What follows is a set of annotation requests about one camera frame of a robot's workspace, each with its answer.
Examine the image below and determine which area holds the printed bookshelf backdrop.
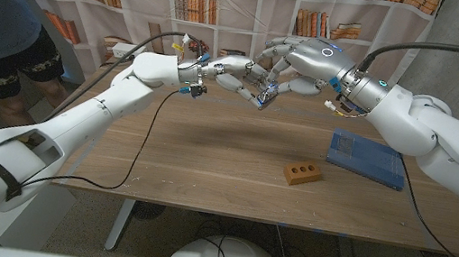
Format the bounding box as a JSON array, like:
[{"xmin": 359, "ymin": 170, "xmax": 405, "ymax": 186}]
[{"xmin": 0, "ymin": 0, "xmax": 444, "ymax": 131}]

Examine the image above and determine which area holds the blue book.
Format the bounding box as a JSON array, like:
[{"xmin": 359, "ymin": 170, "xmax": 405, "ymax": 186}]
[{"xmin": 322, "ymin": 125, "xmax": 412, "ymax": 193}]

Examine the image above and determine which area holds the white table leg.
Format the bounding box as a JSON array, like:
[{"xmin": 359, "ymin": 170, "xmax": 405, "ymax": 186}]
[{"xmin": 104, "ymin": 196, "xmax": 138, "ymax": 255}]

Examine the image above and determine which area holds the brown block with holes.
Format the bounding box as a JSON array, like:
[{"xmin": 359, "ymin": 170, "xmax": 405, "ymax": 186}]
[{"xmin": 280, "ymin": 155, "xmax": 324, "ymax": 190}]

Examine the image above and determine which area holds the metal padlock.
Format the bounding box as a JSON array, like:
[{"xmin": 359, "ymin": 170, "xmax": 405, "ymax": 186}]
[{"xmin": 254, "ymin": 85, "xmax": 281, "ymax": 114}]

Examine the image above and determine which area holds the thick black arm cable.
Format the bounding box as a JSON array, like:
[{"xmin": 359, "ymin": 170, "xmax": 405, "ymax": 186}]
[
  {"xmin": 355, "ymin": 30, "xmax": 459, "ymax": 89},
  {"xmin": 43, "ymin": 14, "xmax": 207, "ymax": 142}
]

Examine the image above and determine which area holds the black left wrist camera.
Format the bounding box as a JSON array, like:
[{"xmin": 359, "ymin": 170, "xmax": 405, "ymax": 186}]
[{"xmin": 186, "ymin": 82, "xmax": 208, "ymax": 101}]

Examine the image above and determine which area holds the white power strip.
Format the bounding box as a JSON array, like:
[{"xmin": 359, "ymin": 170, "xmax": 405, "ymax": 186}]
[{"xmin": 110, "ymin": 41, "xmax": 141, "ymax": 62}]

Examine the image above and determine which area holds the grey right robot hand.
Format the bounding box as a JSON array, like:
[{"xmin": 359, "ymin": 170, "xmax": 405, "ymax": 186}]
[{"xmin": 252, "ymin": 30, "xmax": 360, "ymax": 105}]

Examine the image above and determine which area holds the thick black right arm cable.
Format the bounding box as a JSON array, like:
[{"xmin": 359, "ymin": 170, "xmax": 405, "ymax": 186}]
[{"xmin": 355, "ymin": 30, "xmax": 459, "ymax": 89}]

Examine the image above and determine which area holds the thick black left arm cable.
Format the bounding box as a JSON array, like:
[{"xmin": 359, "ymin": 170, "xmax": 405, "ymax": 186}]
[{"xmin": 43, "ymin": 14, "xmax": 207, "ymax": 142}]

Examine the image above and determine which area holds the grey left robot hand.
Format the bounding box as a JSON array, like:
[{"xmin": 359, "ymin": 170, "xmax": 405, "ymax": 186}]
[{"xmin": 192, "ymin": 49, "xmax": 285, "ymax": 114}]

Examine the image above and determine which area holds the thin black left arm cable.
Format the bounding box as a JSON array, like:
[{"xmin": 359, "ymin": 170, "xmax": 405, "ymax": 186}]
[{"xmin": 0, "ymin": 63, "xmax": 179, "ymax": 257}]

